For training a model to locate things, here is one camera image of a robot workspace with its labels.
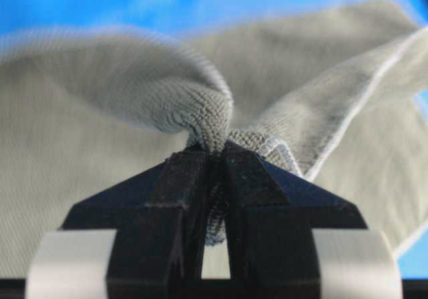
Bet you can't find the grey terry towel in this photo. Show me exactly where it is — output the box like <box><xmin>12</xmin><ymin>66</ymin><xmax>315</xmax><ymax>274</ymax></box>
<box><xmin>1</xmin><ymin>0</ymin><xmax>427</xmax><ymax>278</ymax></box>

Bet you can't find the blue table cloth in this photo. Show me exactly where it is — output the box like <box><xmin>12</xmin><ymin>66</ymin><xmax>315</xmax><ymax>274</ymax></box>
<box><xmin>0</xmin><ymin>0</ymin><xmax>428</xmax><ymax>280</ymax></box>

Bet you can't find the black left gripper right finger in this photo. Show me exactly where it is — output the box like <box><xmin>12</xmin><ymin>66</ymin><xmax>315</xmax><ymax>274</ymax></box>
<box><xmin>221</xmin><ymin>141</ymin><xmax>367</xmax><ymax>298</ymax></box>

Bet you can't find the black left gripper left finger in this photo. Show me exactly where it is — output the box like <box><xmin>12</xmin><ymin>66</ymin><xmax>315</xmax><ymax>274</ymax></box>
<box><xmin>62</xmin><ymin>147</ymin><xmax>211</xmax><ymax>298</ymax></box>

